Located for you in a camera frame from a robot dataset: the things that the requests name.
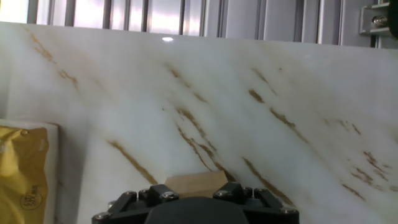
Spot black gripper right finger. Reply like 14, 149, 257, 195
213, 182, 300, 224

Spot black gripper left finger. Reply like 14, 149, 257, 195
91, 184, 180, 224

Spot small wooden block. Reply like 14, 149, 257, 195
164, 170, 229, 198

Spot marble pattern board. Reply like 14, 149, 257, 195
0, 21, 398, 224

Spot gold tissue pack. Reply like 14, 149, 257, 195
0, 119, 60, 224

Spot aluminium corner bracket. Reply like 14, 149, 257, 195
359, 2, 391, 35

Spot black cable loop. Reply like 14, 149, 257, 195
387, 0, 398, 30

